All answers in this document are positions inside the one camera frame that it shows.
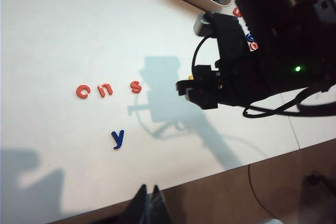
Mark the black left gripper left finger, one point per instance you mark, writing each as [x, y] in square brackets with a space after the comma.
[137, 208]

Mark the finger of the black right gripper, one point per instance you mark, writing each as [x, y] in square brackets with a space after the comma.
[203, 100]
[187, 87]

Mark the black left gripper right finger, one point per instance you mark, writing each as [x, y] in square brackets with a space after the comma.
[158, 208]

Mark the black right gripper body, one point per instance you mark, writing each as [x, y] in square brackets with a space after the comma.
[236, 77]

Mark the red letter s magnet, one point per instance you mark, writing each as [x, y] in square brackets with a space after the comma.
[136, 86]

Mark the blue letter y magnet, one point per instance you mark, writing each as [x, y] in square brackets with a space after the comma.
[118, 140]

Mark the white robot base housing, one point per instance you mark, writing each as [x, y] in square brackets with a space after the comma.
[270, 221]

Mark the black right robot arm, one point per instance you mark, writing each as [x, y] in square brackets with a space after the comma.
[288, 37]

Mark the red and white loose letter magnet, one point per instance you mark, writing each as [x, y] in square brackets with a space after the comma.
[254, 45]

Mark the blue loose letter magnet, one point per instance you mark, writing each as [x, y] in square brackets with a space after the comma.
[249, 37]

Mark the red letter n magnet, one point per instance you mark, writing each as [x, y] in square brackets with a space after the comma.
[106, 90]

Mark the red letter c magnet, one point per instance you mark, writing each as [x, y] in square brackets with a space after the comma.
[78, 91]

